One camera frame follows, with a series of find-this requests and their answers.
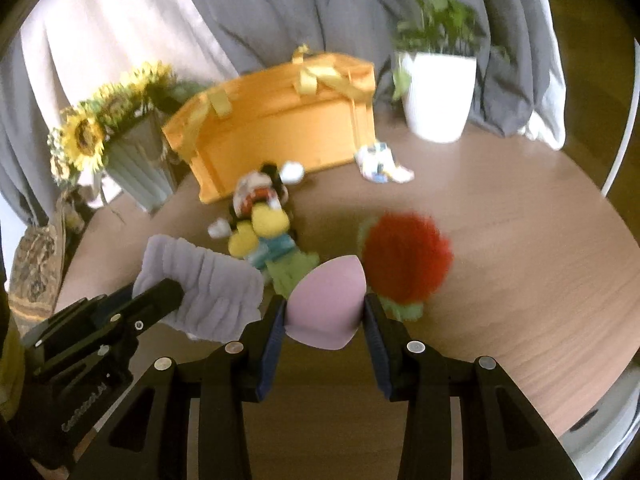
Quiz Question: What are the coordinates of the red green furry plush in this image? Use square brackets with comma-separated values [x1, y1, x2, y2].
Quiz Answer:
[357, 212, 454, 322]

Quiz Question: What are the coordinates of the patterned brown fabric bag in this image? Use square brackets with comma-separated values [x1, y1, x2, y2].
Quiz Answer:
[8, 196, 66, 336]

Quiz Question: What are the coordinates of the Mickey Mouse plush toy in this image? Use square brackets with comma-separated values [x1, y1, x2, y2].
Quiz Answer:
[207, 162, 320, 298]

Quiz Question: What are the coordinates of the cartoon tissue pack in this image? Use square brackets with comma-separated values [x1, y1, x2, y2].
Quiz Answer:
[355, 142, 414, 184]

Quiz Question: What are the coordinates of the orange plastic crate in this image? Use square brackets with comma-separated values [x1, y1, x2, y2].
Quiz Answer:
[163, 46, 376, 204]

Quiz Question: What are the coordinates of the white sheer curtain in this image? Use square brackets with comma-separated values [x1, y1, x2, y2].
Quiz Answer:
[21, 0, 238, 128]

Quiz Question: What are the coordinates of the white pot green plant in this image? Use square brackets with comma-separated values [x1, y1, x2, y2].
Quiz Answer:
[393, 0, 486, 144]

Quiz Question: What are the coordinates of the pink makeup sponge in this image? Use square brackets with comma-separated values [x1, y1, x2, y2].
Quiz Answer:
[284, 255, 367, 351]

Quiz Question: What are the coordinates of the white curved lamp pole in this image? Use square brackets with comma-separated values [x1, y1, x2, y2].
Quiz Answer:
[600, 39, 640, 197]

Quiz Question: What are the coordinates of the sunflower bouquet grey vase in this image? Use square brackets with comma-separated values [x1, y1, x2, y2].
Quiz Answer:
[48, 62, 204, 214]

